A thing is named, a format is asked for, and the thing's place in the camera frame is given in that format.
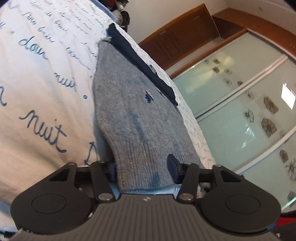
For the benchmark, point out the light blue knitted blanket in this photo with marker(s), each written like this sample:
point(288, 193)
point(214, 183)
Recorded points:
point(104, 7)

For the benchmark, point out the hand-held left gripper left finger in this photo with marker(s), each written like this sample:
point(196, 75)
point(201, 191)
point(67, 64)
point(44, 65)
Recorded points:
point(112, 172)

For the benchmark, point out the red and black cloth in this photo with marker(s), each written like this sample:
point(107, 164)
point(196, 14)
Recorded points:
point(286, 221)

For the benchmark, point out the brown wooden door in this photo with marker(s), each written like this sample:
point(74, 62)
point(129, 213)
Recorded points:
point(182, 37)

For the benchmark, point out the white script-printed blanket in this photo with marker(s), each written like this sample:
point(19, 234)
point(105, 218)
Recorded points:
point(41, 81)

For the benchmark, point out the frosted glass wardrobe door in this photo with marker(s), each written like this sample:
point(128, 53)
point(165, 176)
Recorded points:
point(240, 97)

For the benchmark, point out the black backpack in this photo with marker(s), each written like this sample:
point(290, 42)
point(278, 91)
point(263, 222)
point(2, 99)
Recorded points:
point(125, 20)

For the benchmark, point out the grey sweater with navy sleeves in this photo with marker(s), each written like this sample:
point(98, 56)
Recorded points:
point(134, 125)

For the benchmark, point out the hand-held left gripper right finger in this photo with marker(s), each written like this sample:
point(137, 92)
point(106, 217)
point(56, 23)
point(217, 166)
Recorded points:
point(174, 169)

